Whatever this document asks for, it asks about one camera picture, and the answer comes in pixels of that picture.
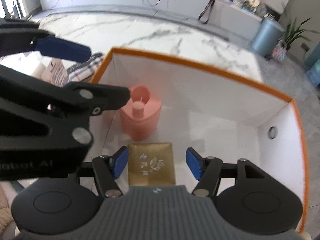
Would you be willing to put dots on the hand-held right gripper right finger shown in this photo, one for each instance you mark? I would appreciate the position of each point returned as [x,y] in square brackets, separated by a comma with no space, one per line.
[193,163]

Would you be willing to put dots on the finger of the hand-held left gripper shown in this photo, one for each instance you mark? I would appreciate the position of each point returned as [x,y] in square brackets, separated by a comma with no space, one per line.
[105,97]
[62,49]

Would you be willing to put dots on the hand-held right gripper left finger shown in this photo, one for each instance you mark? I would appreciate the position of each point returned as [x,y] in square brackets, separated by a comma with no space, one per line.
[120,163]

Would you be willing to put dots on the white lotion tube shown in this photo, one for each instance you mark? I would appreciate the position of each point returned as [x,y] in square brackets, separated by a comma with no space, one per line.
[57,73]

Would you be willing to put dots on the gold box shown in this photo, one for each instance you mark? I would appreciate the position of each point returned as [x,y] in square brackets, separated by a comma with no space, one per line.
[150,155]

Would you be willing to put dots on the pink plastic container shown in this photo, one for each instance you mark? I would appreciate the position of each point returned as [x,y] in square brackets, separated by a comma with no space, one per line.
[145,126]

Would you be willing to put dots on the orange-rimmed white box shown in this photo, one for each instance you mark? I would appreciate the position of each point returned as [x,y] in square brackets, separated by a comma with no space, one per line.
[212,100]

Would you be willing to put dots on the plaid zip case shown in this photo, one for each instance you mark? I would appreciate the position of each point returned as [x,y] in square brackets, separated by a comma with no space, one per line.
[85,70]

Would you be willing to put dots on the beige cushion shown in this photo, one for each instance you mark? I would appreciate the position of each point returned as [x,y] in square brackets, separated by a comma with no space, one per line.
[5,205]

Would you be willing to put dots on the pink checked basket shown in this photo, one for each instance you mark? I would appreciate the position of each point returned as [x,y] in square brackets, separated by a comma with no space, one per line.
[279,52]

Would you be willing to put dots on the grey trash can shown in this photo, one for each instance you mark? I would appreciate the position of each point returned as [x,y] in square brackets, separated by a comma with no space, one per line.
[267,37]

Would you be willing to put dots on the potted long-leaf plant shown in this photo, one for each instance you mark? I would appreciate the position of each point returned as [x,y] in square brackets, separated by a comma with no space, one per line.
[296,31]

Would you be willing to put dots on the round white clock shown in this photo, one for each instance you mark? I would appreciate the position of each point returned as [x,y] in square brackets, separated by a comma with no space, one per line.
[254,0]

